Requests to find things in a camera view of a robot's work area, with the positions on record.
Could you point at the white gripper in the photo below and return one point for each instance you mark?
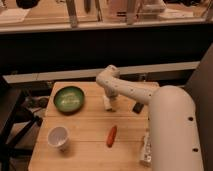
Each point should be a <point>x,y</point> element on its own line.
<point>111,94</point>

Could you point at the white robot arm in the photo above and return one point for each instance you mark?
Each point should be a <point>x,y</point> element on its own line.
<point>175,144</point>

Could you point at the green ceramic bowl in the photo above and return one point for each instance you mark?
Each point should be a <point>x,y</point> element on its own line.
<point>69,99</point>

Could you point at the small black block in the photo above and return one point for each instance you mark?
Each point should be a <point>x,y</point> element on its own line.
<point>137,108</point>

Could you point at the dark chair right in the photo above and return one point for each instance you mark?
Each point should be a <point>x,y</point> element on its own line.
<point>200,87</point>

